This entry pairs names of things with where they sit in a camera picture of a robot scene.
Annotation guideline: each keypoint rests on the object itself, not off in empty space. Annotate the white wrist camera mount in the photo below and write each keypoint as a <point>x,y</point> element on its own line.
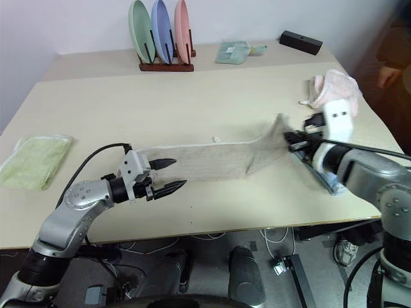
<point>132,167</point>
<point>338,123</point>

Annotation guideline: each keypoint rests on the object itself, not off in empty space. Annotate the blue folded towel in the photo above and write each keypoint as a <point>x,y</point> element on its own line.
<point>335,188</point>

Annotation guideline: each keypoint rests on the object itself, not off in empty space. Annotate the green folded towel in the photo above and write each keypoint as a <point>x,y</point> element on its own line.
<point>33,162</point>

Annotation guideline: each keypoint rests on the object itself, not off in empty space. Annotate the green plate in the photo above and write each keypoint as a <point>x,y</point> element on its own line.
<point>138,29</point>

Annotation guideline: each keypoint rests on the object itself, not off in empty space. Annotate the beige towel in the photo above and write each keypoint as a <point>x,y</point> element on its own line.
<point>218,162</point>

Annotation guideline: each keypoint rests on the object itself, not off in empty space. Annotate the small dark rounded shape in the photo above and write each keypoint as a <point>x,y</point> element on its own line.
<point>181,272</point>

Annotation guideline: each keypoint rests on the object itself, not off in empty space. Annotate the black metal bar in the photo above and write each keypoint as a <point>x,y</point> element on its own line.
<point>300,279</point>

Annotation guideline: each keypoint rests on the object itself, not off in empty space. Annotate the teal folded towel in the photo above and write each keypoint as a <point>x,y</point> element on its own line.
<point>231,53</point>

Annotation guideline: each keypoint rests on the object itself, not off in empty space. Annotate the grey small box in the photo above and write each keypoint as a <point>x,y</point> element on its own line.
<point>96,294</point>

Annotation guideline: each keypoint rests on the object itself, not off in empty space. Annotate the bystander brown clothing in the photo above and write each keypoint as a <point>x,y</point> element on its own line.
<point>396,45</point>

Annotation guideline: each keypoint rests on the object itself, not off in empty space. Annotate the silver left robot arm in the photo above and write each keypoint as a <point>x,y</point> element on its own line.
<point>74,196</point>

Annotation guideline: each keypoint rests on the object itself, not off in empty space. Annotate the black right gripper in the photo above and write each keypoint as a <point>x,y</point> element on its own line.
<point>313,123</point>

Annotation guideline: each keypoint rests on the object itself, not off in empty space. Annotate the blue plate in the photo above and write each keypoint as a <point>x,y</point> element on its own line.
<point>160,29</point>

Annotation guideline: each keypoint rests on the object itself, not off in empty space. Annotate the grey sneaker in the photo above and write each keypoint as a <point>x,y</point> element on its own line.
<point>346,253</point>

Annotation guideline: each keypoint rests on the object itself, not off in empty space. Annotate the pink plate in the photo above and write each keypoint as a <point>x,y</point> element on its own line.
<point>180,30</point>

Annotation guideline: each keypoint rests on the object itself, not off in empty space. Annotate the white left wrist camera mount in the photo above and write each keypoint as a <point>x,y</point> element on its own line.
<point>132,167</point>

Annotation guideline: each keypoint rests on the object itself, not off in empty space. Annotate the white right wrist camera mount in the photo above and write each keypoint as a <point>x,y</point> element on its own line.
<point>338,123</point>

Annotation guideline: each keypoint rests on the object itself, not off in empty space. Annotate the dark wooden plate rack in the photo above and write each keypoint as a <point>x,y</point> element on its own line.
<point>167,67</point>

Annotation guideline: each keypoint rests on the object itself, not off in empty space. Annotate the pink towel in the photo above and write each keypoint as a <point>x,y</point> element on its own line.
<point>337,86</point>

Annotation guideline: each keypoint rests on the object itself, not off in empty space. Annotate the black rectangular box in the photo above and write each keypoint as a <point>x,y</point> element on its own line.
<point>300,42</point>

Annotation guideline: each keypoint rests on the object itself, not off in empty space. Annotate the large dark rounded shape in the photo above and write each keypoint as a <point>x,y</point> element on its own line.
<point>245,276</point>

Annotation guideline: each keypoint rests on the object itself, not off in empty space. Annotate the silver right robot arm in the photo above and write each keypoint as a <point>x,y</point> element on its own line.
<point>363,167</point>

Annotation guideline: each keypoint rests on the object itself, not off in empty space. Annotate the bystander hand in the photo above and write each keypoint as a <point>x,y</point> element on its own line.
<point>389,77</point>

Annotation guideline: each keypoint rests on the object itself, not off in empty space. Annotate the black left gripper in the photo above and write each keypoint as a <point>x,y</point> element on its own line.
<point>144,189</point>

